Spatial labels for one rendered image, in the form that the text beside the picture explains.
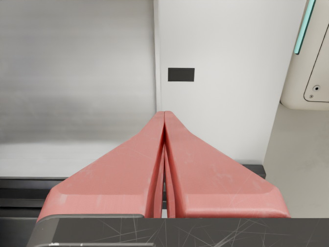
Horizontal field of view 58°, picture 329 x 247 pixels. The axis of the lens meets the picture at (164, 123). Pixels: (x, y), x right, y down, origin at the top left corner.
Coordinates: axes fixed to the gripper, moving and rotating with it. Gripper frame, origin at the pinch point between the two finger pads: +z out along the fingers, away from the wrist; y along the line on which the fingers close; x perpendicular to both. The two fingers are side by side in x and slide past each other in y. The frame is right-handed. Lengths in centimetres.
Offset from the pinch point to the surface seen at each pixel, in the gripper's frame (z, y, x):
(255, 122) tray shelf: 19.9, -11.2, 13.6
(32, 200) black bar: 18.4, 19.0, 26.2
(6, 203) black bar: 18.4, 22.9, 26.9
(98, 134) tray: 20.0, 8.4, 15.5
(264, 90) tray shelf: 19.9, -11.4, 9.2
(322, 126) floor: 106, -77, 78
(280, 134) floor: 107, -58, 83
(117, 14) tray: 20.0, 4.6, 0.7
